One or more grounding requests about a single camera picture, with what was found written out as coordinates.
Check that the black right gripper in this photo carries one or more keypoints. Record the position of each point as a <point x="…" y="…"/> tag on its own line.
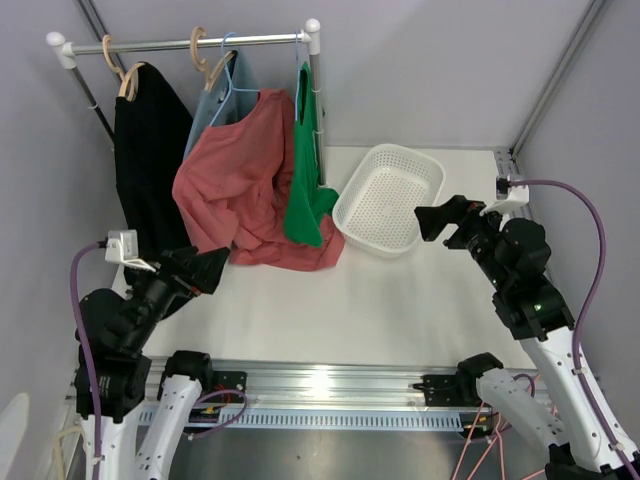
<point x="432" y="220"/>

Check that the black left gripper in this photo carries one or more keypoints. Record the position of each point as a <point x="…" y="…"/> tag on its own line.
<point x="205" y="267"/>

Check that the salmon red t shirt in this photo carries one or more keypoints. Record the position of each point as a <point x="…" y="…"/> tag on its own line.
<point x="233" y="188"/>

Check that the green t shirt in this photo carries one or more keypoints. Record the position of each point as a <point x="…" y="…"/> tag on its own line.
<point x="307" y="207"/>

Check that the black t shirt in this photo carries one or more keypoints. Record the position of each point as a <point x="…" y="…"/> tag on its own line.
<point x="150" y="136"/>

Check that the grey blue t shirt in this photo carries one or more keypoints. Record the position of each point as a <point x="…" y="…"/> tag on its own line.
<point x="199" y="123"/>

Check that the light blue wire hanger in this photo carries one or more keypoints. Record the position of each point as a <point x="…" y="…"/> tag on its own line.
<point x="304" y="117"/>
<point x="235" y="93"/>

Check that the beige wooden hanger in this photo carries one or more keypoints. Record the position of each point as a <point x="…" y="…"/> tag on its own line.
<point x="128" y="80"/>
<point x="205" y="60"/>

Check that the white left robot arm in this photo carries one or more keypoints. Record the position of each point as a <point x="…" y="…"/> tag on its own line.
<point x="111" y="379"/>

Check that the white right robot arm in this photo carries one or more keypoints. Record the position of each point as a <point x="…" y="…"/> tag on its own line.
<point x="583" y="440"/>

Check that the beige hanger bottom left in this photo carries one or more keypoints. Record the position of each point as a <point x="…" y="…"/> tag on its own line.
<point x="64" y="445"/>

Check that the white perforated plastic basket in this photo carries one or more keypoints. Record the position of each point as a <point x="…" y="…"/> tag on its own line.
<point x="375" y="210"/>

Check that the silver white clothes rack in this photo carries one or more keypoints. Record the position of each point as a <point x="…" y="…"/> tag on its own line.
<point x="66" y="52"/>

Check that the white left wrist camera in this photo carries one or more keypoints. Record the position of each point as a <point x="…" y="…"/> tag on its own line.
<point x="122" y="249"/>

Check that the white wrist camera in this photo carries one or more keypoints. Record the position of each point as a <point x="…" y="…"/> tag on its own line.
<point x="510" y="196"/>
<point x="122" y="249"/>

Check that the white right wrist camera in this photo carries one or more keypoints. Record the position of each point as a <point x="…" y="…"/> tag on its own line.
<point x="510" y="196"/>

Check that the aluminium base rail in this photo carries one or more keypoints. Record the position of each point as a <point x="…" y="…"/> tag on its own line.
<point x="289" y="396"/>

